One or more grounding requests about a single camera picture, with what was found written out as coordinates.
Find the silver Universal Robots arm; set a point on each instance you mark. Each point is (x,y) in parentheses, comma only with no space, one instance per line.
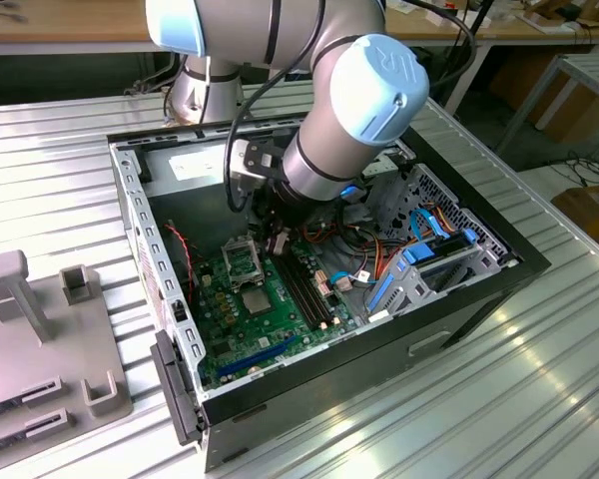
(339,149)

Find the grey optical drive cage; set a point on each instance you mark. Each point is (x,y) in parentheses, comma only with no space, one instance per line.
(387,164)

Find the black RAM slot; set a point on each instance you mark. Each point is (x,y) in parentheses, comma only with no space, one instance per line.
(293,287)
(309,287)
(301,287)
(317,287)

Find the hard disk in blue carrier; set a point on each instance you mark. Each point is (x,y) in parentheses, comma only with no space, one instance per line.
(419,253)

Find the green motherboard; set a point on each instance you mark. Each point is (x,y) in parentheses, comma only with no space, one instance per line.
(259,332)

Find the grey parts rack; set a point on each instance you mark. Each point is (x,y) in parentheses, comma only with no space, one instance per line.
(45,364)

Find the grey disk bay cage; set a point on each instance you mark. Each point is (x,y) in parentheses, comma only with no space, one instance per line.
(419,289)

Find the blue expansion slot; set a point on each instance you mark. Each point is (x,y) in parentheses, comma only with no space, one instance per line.
(257,356)

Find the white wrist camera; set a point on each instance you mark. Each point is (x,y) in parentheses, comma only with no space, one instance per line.
(242,159)

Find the wooden desk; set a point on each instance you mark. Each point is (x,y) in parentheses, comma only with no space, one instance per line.
(10,32)

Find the white plug connector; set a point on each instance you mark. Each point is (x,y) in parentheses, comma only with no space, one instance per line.
(344,284)

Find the brown cardboard box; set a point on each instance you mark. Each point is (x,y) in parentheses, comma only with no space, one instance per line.
(589,214)

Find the black PC case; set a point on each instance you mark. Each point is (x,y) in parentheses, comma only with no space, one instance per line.
(329,379)

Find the black plastic case latch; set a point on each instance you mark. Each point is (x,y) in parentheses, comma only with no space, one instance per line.
(175,389)

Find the square chipset chip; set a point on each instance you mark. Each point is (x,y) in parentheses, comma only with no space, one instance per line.
(263,342)

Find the grey power supply unit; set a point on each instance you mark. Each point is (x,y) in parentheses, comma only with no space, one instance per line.
(199,214)

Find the small white box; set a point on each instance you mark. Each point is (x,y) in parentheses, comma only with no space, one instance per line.
(441,19)

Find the metal frame table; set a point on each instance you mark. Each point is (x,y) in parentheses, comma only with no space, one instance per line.
(586,64)

